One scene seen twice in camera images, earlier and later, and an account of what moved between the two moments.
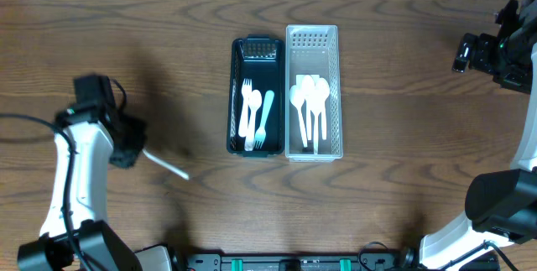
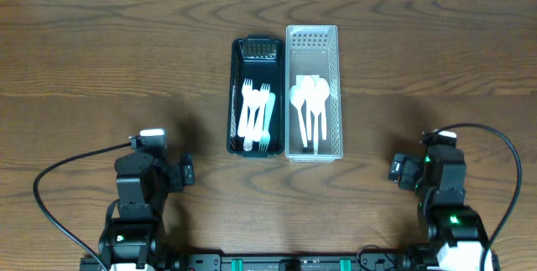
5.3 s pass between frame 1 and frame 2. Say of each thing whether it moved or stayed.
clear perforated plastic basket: stayed
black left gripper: moved
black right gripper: moved
